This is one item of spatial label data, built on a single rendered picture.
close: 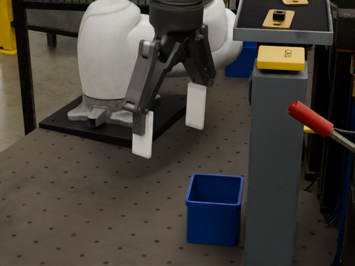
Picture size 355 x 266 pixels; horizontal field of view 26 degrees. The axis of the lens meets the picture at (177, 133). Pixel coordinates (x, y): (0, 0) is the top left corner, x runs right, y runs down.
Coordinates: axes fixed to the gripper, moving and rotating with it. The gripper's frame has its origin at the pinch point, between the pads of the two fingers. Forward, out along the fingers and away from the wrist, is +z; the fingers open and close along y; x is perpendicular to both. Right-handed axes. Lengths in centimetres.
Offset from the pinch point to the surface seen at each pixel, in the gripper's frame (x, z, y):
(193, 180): -10.0, 20.3, -23.8
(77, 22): -210, 68, -220
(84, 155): -45, 29, -33
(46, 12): -230, 66, -217
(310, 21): 13.5, -16.8, -15.0
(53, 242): -26.8, 31.0, -3.6
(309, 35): 16.2, -16.6, -9.1
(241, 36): 7.9, -15.5, -5.0
